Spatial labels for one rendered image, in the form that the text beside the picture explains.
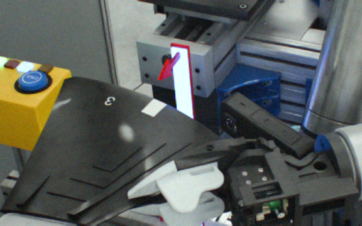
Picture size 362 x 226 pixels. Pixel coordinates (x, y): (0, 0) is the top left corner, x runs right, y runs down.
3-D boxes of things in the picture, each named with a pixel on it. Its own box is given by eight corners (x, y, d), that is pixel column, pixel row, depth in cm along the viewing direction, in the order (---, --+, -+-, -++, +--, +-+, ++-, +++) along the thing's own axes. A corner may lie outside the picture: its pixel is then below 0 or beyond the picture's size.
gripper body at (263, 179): (237, 204, 70) (364, 177, 72) (212, 140, 76) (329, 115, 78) (238, 256, 75) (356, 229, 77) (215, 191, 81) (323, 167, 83)
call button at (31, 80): (14, 91, 113) (12, 81, 112) (29, 76, 116) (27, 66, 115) (38, 96, 111) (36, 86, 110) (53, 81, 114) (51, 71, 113)
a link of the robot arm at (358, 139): (369, 105, 79) (361, 161, 84) (326, 115, 78) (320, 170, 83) (402, 157, 73) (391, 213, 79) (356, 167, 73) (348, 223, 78)
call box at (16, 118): (-40, 142, 121) (-58, 86, 114) (-3, 105, 128) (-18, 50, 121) (48, 163, 115) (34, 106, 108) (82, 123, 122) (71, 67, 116)
